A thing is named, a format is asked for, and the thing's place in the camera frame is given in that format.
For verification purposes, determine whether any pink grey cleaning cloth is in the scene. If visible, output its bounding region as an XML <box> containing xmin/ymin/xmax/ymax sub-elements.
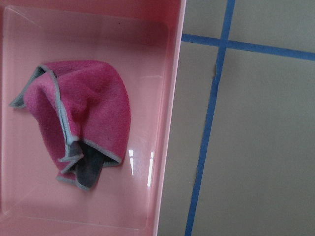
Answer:
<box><xmin>10</xmin><ymin>60</ymin><xmax>131</xmax><ymax>190</ymax></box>

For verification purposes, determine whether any pink plastic bin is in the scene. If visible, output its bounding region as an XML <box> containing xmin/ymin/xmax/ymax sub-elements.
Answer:
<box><xmin>0</xmin><ymin>0</ymin><xmax>186</xmax><ymax>236</ymax></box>

